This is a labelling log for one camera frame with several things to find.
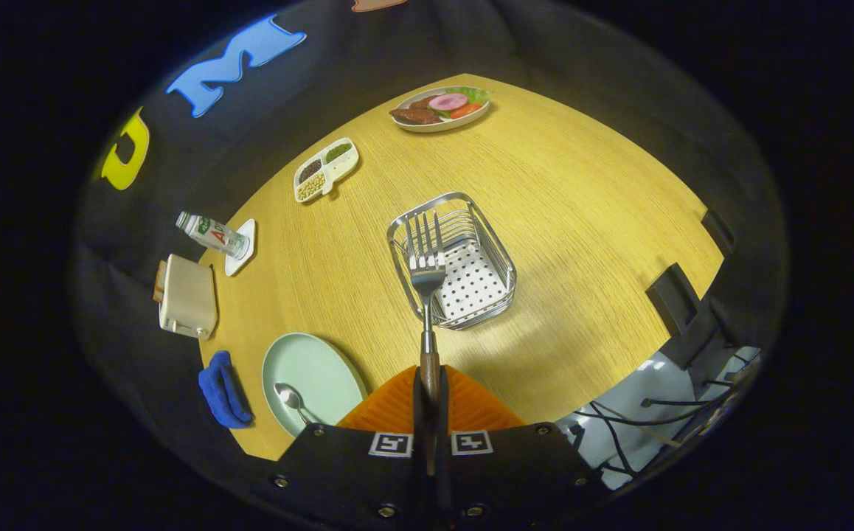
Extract wooden handled metal spoon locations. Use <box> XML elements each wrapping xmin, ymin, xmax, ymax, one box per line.
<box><xmin>274</xmin><ymin>382</ymin><xmax>324</xmax><ymax>427</ymax></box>

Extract pale green plate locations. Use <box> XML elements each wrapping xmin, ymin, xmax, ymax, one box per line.
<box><xmin>261</xmin><ymin>332</ymin><xmax>369</xmax><ymax>438</ymax></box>

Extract white divided dish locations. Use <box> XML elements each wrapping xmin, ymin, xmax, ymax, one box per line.
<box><xmin>293</xmin><ymin>137</ymin><xmax>361</xmax><ymax>204</ymax></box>

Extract wooden handled metal fork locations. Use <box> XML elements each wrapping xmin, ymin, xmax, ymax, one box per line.
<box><xmin>403</xmin><ymin>211</ymin><xmax>448</xmax><ymax>414</ymax></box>

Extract blue folded towel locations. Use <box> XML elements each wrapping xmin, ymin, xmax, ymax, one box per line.
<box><xmin>198</xmin><ymin>350</ymin><xmax>254</xmax><ymax>430</ymax></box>

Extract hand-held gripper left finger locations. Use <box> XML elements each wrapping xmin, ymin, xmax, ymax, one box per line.
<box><xmin>250</xmin><ymin>365</ymin><xmax>431</xmax><ymax>531</ymax></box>

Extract thin tan stick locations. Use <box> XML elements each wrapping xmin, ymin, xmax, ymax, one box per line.
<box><xmin>608</xmin><ymin>402</ymin><xmax>682</xmax><ymax>448</ymax></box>

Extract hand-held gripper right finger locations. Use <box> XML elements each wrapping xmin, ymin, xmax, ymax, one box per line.
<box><xmin>431</xmin><ymin>365</ymin><xmax>608</xmax><ymax>531</ymax></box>

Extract white labelled drink bottle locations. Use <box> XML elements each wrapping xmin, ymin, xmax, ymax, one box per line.
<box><xmin>176</xmin><ymin>212</ymin><xmax>250</xmax><ymax>260</ymax></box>

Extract white square coaster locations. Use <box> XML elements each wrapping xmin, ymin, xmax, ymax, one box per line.
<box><xmin>224</xmin><ymin>218</ymin><xmax>257</xmax><ymax>277</ymax></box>

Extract black cable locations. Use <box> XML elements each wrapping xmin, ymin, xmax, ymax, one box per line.
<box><xmin>641</xmin><ymin>387</ymin><xmax>739</xmax><ymax>409</ymax></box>

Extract white food plate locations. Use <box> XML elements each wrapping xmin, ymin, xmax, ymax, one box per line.
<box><xmin>389</xmin><ymin>86</ymin><xmax>492</xmax><ymax>133</ymax></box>

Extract white toaster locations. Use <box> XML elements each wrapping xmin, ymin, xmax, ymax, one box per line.
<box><xmin>159</xmin><ymin>254</ymin><xmax>218</xmax><ymax>341</ymax></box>

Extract metal wire basket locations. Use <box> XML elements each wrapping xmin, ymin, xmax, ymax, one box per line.
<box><xmin>386</xmin><ymin>192</ymin><xmax>518</xmax><ymax>331</ymax></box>

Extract brown meat pieces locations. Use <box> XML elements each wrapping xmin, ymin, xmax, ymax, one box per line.
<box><xmin>390</xmin><ymin>100</ymin><xmax>444</xmax><ymax>126</ymax></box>

